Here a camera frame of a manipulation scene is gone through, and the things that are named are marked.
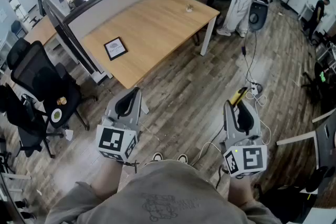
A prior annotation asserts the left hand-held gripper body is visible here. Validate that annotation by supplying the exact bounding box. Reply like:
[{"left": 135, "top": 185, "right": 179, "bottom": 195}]
[{"left": 96, "top": 115, "right": 140, "bottom": 163}]

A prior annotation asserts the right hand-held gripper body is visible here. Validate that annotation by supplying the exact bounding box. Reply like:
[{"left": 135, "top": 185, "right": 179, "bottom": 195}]
[{"left": 219, "top": 135, "right": 268, "bottom": 179}]

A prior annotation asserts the person's left forearm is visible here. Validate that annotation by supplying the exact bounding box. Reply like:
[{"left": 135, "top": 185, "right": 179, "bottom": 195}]
[{"left": 91, "top": 157, "right": 125, "bottom": 201}]

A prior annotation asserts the person's right forearm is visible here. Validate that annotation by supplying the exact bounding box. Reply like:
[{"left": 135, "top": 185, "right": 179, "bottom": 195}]
[{"left": 227, "top": 175, "right": 257, "bottom": 209}]

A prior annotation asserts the white power strip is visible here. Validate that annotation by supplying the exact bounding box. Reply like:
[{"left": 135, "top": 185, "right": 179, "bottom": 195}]
[{"left": 250, "top": 82, "right": 264, "bottom": 94}]

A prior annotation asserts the person's grey shirt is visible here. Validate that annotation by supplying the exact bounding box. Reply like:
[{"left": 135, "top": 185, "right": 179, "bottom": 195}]
[{"left": 44, "top": 159, "right": 283, "bottom": 224}]

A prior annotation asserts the dark partition panel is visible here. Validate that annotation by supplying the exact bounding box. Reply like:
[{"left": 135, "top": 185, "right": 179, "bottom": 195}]
[{"left": 39, "top": 0, "right": 114, "bottom": 85}]

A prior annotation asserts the light wooden desk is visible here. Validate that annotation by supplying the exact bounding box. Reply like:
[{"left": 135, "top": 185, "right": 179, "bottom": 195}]
[
  {"left": 23, "top": 15, "right": 79, "bottom": 64},
  {"left": 80, "top": 0, "right": 221, "bottom": 90}
]

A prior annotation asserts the black mesh office chair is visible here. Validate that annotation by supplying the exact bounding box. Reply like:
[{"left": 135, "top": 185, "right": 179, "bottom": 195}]
[
  {"left": 0, "top": 83, "right": 65, "bottom": 158},
  {"left": 6, "top": 38, "right": 90, "bottom": 131}
]

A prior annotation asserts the grey rounded equipment case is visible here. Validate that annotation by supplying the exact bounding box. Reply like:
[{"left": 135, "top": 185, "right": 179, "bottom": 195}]
[{"left": 248, "top": 2, "right": 269, "bottom": 33}]

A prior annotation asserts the white cable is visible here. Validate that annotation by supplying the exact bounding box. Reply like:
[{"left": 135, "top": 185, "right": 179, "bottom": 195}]
[{"left": 245, "top": 91, "right": 271, "bottom": 145}]

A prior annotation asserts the black picture frame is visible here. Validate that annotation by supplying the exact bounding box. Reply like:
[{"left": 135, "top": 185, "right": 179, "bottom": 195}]
[{"left": 103, "top": 36, "right": 129, "bottom": 62}]

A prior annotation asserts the black cable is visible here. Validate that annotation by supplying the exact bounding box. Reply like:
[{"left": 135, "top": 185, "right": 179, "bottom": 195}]
[{"left": 240, "top": 30, "right": 258, "bottom": 87}]

